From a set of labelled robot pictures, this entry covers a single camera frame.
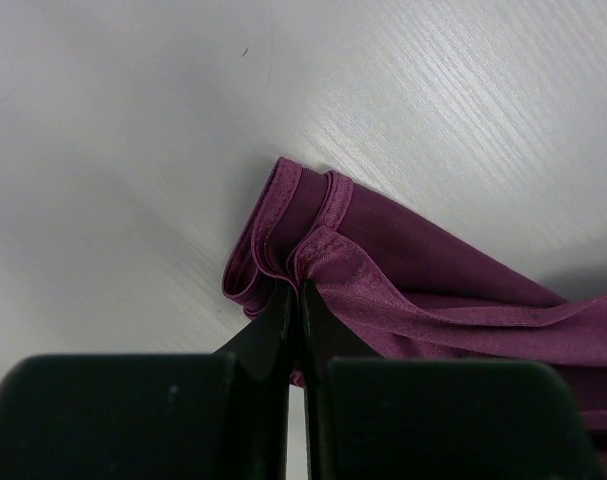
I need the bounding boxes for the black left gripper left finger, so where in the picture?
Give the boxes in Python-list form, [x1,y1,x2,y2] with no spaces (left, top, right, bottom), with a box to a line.
[216,283,294,479]

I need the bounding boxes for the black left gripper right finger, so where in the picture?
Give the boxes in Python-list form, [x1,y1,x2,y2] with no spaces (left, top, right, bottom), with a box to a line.
[299,281,381,479]

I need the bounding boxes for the purple satin napkin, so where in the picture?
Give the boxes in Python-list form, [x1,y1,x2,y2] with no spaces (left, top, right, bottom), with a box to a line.
[222,158,607,451]

